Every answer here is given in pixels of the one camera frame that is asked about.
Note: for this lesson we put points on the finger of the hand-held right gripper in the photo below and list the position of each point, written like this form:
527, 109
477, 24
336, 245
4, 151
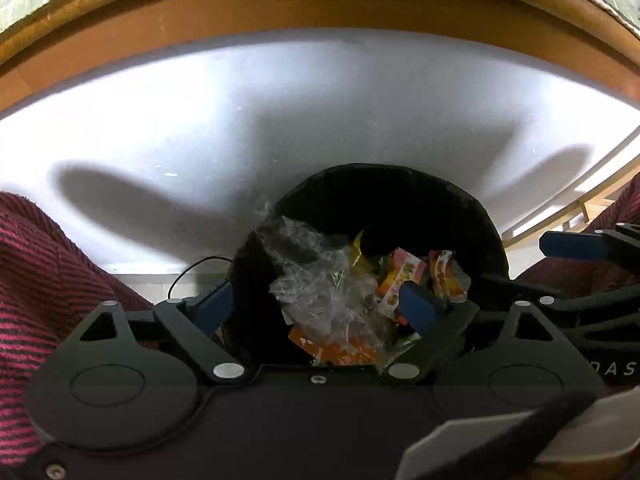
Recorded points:
590, 305
570, 246

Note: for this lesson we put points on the orange plastic bag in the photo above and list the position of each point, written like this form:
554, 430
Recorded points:
340, 350

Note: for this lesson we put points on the person's right leg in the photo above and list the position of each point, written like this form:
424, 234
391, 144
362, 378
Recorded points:
620, 210

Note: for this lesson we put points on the gold foil snack bag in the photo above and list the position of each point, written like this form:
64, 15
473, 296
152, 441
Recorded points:
358, 251

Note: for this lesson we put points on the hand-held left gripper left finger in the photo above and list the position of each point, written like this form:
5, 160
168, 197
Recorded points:
215, 305

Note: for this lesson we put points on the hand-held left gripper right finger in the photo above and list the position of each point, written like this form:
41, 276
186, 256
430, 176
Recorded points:
420, 307

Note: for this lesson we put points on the clear crinkled plastic wrapper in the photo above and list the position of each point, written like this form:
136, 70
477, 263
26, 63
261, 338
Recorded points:
310, 280

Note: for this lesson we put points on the black round trash bin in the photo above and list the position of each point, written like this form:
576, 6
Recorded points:
380, 200

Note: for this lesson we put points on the orange printed snack wrapper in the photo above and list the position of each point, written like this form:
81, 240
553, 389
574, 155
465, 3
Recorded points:
450, 277

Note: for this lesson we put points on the wooden bed frame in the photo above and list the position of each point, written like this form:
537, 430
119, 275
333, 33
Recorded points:
320, 5

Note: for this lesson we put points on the red snack wrapper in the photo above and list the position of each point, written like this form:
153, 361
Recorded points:
395, 280

